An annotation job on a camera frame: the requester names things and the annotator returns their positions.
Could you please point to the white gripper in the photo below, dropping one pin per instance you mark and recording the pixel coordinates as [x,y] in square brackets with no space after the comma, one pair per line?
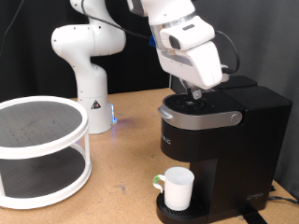
[196,67]

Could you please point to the black tape strip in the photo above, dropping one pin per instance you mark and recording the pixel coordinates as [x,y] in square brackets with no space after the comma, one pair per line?
[252,216]

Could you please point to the white two-tier turntable shelf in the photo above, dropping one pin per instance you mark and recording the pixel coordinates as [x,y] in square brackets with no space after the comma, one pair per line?
[40,149]

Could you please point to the water tank with black lid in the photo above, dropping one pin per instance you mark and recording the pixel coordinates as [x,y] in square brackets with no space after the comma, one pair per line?
[238,81]

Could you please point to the black Keurig coffee machine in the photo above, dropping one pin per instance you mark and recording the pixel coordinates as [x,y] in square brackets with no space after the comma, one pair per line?
[230,149]

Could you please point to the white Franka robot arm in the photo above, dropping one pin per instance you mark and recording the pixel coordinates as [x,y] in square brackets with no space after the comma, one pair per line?
[93,77]

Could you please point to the black curtain backdrop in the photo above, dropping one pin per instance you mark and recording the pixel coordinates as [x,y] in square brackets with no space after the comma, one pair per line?
[28,62]

